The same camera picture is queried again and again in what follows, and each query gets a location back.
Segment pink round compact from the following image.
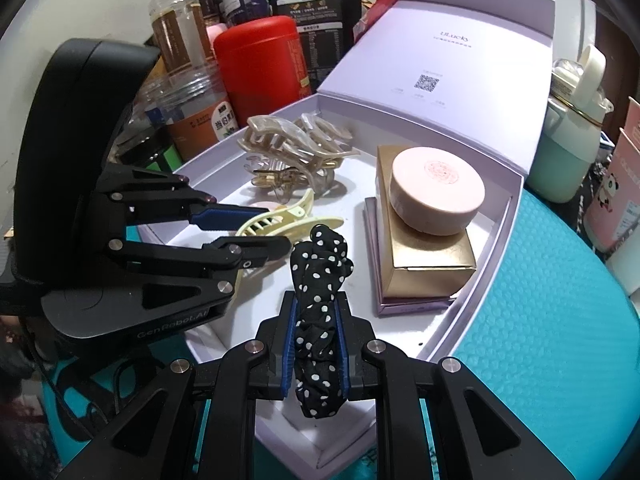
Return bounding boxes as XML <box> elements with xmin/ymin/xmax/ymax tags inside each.
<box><xmin>387</xmin><ymin>146</ymin><xmax>486</xmax><ymax>236</ymax></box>

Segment dark green jar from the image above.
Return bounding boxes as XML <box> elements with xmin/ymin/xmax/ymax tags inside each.
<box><xmin>115</xmin><ymin>132</ymin><xmax>181</xmax><ymax>173</ymax></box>

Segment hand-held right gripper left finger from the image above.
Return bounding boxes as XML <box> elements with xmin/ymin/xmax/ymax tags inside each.
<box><xmin>60</xmin><ymin>289</ymin><xmax>301</xmax><ymax>480</ymax></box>

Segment black snack pouch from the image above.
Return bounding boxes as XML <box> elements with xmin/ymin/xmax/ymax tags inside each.
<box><xmin>260</xmin><ymin>0</ymin><xmax>362</xmax><ymax>96</ymax></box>

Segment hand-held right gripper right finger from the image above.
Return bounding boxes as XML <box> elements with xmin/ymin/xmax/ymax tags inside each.
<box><xmin>332</xmin><ymin>296</ymin><xmax>571</xmax><ymax>480</ymax></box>

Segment teal bubble mat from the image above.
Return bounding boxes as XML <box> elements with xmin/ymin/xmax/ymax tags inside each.
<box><xmin>50</xmin><ymin>180</ymin><xmax>640</xmax><ymax>480</ymax></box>

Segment red paper packet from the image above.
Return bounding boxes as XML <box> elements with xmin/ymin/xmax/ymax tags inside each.
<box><xmin>352</xmin><ymin>0</ymin><xmax>399</xmax><ymax>46</ymax></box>

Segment pearl beige hair claw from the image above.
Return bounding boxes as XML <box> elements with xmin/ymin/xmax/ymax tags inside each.
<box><xmin>237</xmin><ymin>114</ymin><xmax>361</xmax><ymax>206</ymax></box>

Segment wide orange label jar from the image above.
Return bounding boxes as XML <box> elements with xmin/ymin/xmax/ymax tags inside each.
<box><xmin>132</xmin><ymin>67</ymin><xmax>238</xmax><ymax>161</ymax></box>

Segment white tissue roll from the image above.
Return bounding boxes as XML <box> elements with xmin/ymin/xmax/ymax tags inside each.
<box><xmin>607</xmin><ymin>240</ymin><xmax>640</xmax><ymax>301</ymax></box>

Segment cream hair clip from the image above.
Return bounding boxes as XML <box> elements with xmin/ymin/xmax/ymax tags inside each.
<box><xmin>231</xmin><ymin>189</ymin><xmax>346</xmax><ymax>297</ymax></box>

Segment mint green bottle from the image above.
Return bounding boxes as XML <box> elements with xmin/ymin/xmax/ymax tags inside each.
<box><xmin>525</xmin><ymin>44</ymin><xmax>615</xmax><ymax>203</ymax></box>

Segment pink panda paper cup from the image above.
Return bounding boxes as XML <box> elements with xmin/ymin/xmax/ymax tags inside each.
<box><xmin>582</xmin><ymin>127</ymin><xmax>640</xmax><ymax>256</ymax></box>

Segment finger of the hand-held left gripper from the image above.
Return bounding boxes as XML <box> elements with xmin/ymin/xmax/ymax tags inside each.
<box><xmin>97</xmin><ymin>234</ymin><xmax>293</xmax><ymax>301</ymax></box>
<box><xmin>95</xmin><ymin>166</ymin><xmax>273</xmax><ymax>228</ymax></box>

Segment red canister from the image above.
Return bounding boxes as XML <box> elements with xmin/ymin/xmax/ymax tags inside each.
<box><xmin>213</xmin><ymin>15</ymin><xmax>312</xmax><ymax>123</ymax></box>

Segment white refrigerator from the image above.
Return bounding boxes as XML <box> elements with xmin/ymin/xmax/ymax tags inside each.
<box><xmin>457</xmin><ymin>0</ymin><xmax>598</xmax><ymax>76</ymax></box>

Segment gold rectangular box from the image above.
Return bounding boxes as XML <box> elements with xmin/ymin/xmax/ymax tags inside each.
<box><xmin>375</xmin><ymin>145</ymin><xmax>477</xmax><ymax>297</ymax></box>

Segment purple rectangular box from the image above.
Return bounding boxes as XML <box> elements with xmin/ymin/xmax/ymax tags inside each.
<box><xmin>364</xmin><ymin>196</ymin><xmax>458</xmax><ymax>317</ymax></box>

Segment lavender gift box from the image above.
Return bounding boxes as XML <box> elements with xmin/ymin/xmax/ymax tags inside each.
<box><xmin>137</xmin><ymin>0</ymin><xmax>557</xmax><ymax>471</ymax></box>

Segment pink bottle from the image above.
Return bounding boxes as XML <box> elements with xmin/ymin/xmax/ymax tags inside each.
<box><xmin>206</xmin><ymin>22</ymin><xmax>228</xmax><ymax>61</ymax></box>

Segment black polka dot scrunchie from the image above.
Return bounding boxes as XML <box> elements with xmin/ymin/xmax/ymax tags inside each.
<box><xmin>290</xmin><ymin>225</ymin><xmax>351</xmax><ymax>420</ymax></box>

